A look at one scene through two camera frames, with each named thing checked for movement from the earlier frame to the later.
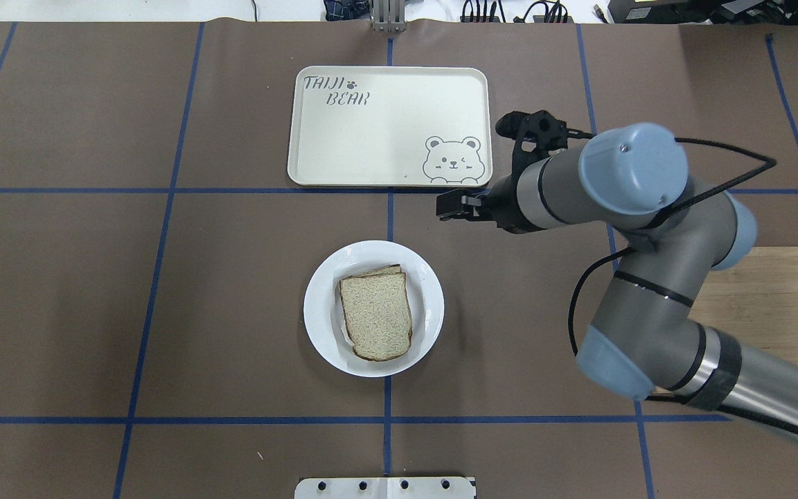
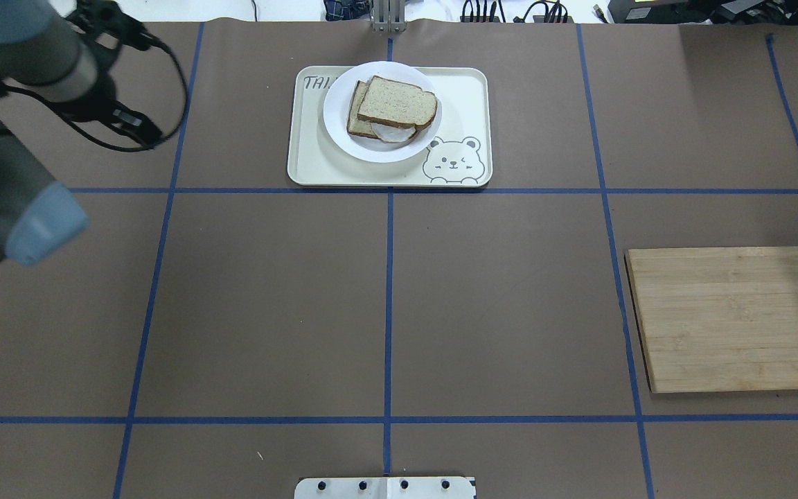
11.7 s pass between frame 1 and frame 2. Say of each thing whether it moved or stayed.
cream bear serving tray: stayed
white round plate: moved
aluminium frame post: stayed
